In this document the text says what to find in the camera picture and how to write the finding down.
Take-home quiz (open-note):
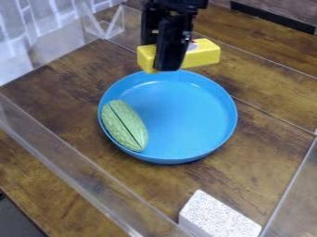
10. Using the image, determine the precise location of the clear acrylic front wall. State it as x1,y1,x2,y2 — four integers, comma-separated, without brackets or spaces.
0,94,192,237

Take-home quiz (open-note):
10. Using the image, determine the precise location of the green bitter gourd toy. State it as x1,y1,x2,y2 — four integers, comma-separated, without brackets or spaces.
101,100,149,152

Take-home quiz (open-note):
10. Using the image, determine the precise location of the blue round tray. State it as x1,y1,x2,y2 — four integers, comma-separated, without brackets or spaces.
99,70,238,164

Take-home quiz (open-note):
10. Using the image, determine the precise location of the yellow block with label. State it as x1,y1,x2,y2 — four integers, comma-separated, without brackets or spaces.
137,38,221,73

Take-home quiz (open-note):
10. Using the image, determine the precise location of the white speckled foam block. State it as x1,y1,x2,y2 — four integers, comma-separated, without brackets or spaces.
178,190,261,237

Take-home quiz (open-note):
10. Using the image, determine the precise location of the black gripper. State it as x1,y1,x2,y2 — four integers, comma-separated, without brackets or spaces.
142,0,209,71

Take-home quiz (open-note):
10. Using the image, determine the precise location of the clear acrylic corner bracket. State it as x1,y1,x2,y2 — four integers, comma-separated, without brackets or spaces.
78,4,126,40

